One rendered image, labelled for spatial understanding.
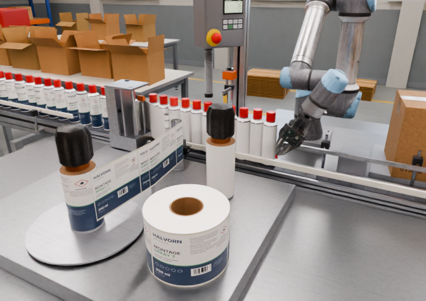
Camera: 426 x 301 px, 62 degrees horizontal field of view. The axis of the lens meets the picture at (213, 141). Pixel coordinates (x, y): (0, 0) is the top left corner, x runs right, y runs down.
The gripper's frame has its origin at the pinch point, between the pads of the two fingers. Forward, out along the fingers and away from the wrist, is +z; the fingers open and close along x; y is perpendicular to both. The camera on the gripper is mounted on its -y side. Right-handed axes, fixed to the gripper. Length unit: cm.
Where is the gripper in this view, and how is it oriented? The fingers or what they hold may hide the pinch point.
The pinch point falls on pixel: (279, 151)
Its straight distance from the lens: 131.9
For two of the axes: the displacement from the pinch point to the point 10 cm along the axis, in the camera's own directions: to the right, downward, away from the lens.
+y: -4.5, 3.5, -8.2
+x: 7.7, 6.1, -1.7
